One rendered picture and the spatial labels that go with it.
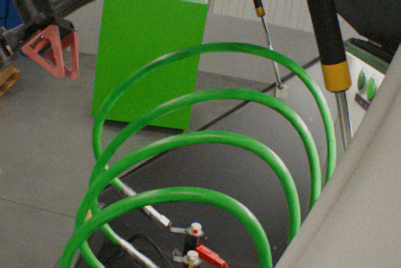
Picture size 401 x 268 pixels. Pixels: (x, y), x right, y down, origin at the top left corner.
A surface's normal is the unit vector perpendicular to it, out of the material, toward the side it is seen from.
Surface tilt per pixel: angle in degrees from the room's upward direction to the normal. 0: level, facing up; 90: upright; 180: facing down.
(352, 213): 76
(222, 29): 90
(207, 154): 90
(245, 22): 90
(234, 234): 90
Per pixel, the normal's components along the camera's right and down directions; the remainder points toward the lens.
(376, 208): -0.92, -0.38
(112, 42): 0.06, 0.36
